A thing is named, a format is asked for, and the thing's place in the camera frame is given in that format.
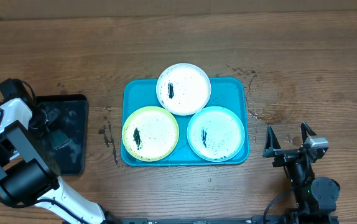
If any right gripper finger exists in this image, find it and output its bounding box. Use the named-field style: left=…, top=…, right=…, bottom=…
left=263, top=126, right=282, bottom=155
left=300, top=122, right=317, bottom=144

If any green scrubbing sponge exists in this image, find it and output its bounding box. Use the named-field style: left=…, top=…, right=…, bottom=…
left=50, top=129, right=72, bottom=151

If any white plate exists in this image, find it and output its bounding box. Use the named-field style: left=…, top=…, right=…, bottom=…
left=156, top=63, right=211, bottom=116

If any yellow-green plate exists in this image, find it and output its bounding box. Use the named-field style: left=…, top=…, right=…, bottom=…
left=122, top=106, right=180, bottom=162

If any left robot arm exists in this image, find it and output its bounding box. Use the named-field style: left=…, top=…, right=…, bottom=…
left=0, top=78, right=119, bottom=223

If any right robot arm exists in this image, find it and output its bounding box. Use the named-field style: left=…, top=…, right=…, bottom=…
left=262, top=122, right=340, bottom=223

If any black water tray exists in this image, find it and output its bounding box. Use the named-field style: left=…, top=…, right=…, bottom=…
left=35, top=94, right=88, bottom=175

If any light blue plate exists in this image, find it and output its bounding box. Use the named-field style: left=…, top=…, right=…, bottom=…
left=187, top=106, right=246, bottom=162

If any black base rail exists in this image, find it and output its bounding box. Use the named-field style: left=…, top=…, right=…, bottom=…
left=116, top=214, right=340, bottom=224

